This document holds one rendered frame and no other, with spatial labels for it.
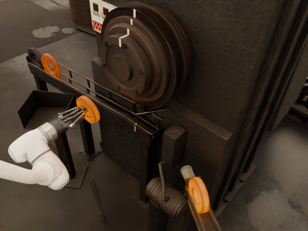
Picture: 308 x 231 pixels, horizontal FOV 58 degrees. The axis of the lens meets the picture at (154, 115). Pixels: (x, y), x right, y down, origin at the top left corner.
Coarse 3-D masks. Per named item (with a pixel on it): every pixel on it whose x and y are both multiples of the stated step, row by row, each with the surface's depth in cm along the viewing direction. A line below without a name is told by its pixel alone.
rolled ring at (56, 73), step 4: (44, 56) 197; (48, 56) 194; (52, 56) 196; (44, 60) 202; (48, 60) 196; (52, 60) 194; (44, 64) 204; (48, 64) 207; (52, 64) 194; (56, 64) 196; (44, 68) 207; (48, 68) 207; (56, 68) 196; (48, 72) 206; (52, 72) 206; (56, 72) 197; (56, 76) 200
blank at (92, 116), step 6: (84, 96) 140; (78, 102) 143; (84, 102) 138; (90, 102) 137; (90, 108) 137; (96, 108) 138; (90, 114) 140; (96, 114) 139; (90, 120) 145; (96, 120) 141
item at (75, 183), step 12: (36, 96) 174; (48, 96) 173; (60, 96) 171; (72, 96) 170; (24, 108) 163; (36, 108) 177; (48, 108) 178; (60, 108) 177; (24, 120) 164; (36, 120) 170; (48, 120) 169; (60, 144) 182; (60, 156) 191; (72, 168) 204; (84, 168) 216; (72, 180) 207
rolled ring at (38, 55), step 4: (32, 48) 206; (28, 52) 211; (32, 52) 206; (36, 52) 204; (28, 56) 215; (32, 56) 214; (36, 56) 205; (40, 56) 204; (32, 60) 215; (40, 60) 205; (36, 64) 216; (40, 64) 207
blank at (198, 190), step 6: (192, 180) 123; (198, 180) 120; (192, 186) 124; (198, 186) 117; (204, 186) 118; (192, 192) 126; (198, 192) 118; (204, 192) 116; (192, 198) 127; (198, 198) 119; (204, 198) 116; (198, 204) 120; (204, 204) 116; (198, 210) 121; (204, 210) 117
